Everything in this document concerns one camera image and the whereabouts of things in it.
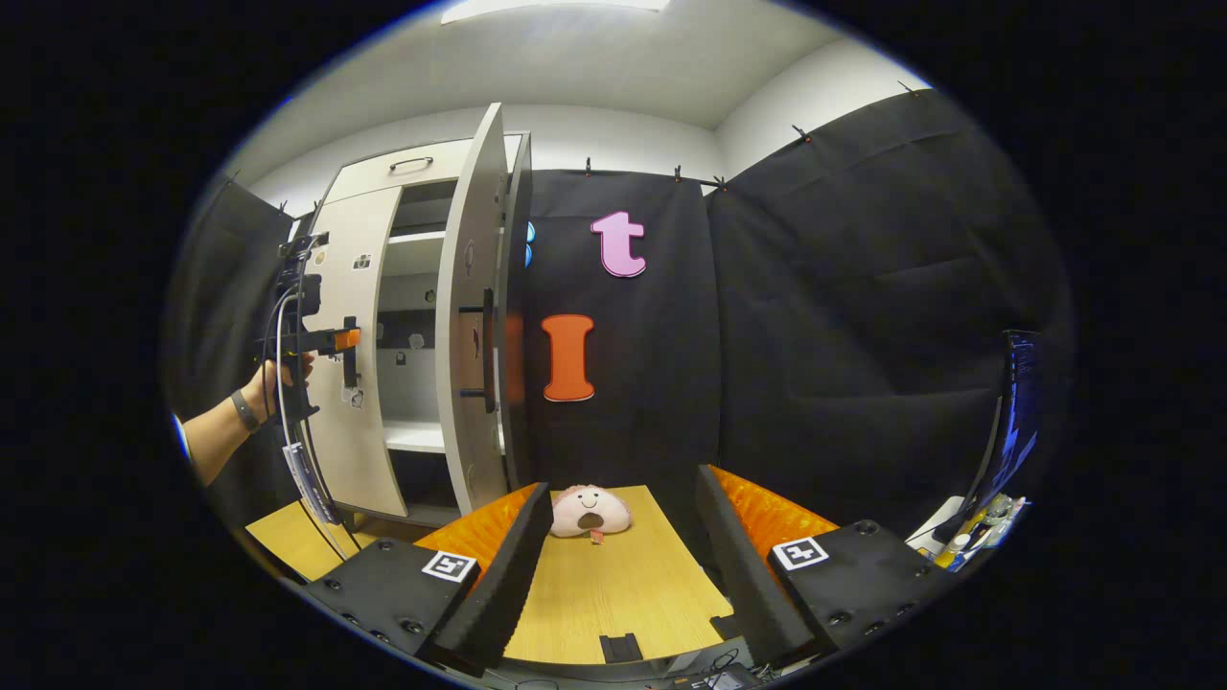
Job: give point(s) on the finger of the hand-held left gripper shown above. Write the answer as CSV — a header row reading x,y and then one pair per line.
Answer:
x,y
337,339

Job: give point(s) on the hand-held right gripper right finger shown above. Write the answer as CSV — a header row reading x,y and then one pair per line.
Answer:
x,y
743,585

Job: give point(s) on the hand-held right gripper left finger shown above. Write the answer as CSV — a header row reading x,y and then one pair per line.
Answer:
x,y
508,585

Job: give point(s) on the white cabinet door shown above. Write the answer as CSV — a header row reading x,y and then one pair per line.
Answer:
x,y
369,450
460,240

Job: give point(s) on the white double-door shoe cabinet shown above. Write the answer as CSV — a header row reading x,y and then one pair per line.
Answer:
x,y
383,177

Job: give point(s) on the white cabinet shelf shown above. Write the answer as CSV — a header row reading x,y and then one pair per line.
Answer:
x,y
417,251
414,436

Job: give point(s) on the pink plush toy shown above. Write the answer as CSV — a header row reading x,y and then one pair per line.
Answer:
x,y
590,510

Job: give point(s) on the black wristband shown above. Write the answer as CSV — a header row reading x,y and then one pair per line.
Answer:
x,y
245,410

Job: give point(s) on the colourful small items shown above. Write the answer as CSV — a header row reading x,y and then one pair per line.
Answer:
x,y
978,537

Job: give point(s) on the black backdrop cloth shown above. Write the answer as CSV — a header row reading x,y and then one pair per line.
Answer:
x,y
815,335

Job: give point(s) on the black computer monitor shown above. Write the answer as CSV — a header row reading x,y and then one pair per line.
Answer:
x,y
1018,412

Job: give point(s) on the large ceiling light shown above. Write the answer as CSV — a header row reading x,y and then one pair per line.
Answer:
x,y
556,10

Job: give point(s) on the black table bracket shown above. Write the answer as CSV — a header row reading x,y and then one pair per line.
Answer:
x,y
620,648
726,627

